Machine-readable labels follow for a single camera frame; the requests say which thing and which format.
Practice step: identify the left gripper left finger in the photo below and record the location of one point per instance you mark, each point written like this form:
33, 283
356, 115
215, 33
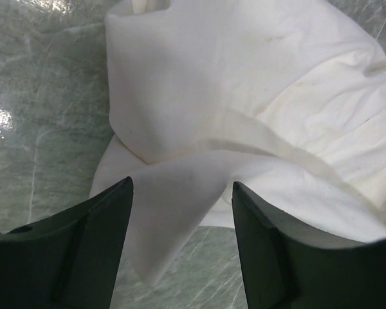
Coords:
70, 259

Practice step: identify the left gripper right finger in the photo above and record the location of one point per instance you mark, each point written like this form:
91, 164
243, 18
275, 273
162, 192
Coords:
286, 263

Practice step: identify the white t shirt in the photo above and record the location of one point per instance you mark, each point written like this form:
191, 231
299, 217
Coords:
287, 97

